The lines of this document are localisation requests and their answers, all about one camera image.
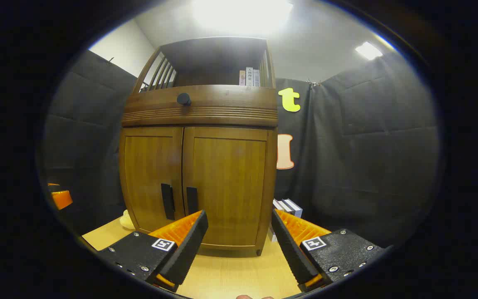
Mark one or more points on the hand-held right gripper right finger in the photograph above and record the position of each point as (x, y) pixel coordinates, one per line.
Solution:
(288, 249)

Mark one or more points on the purple white book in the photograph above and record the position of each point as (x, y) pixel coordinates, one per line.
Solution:
(276, 204)

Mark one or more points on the wooden door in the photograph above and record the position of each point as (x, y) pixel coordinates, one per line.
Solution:
(147, 174)
(230, 178)

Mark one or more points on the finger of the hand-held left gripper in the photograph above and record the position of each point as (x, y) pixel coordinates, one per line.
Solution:
(62, 199)

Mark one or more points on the white shelf book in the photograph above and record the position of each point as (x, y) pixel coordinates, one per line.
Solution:
(249, 77)

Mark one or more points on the cream round object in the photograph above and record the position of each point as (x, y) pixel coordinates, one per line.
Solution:
(127, 220)

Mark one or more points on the white book dark picture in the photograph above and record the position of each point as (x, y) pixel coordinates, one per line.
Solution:
(284, 206)

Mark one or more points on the tan shelf book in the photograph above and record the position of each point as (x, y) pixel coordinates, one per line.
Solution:
(242, 78)

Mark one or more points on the black round drawer knob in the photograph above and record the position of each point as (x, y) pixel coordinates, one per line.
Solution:
(183, 99)

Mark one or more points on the large ceiling light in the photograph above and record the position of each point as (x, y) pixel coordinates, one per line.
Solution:
(243, 14)

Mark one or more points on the wooden double-door shoe cabinet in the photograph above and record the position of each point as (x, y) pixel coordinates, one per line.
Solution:
(206, 108)

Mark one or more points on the small ceiling light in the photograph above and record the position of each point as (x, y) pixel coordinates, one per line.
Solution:
(368, 50)

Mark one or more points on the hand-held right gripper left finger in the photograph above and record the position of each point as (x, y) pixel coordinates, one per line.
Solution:
(189, 249)

